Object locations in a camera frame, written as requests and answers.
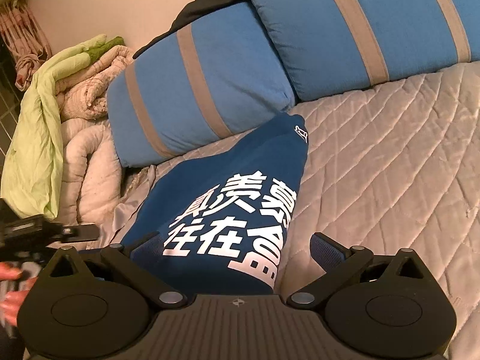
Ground white comforter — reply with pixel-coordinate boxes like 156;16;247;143
60;119;129;230

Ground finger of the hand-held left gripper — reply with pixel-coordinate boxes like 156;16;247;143
62;223;99;242

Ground black garment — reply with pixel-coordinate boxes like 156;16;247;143
133;0;256;59

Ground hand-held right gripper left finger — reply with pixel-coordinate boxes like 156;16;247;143
49;229;188;311

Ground person's left hand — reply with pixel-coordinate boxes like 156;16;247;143
0;262;39;331

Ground patterned pink quilt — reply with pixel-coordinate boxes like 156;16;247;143
52;45;133;121

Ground grey bed sheet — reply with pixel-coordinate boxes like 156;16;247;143
97;164;159;249

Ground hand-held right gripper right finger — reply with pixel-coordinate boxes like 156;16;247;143
287;230;428;310

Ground pink patterned fabric bundle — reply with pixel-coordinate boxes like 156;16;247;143
0;0;52;91

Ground blue grey-striped pillow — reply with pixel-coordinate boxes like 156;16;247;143
245;0;478;103
106;2;298;168

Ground blue sweatshirt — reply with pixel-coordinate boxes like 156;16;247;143
120;112;310;298

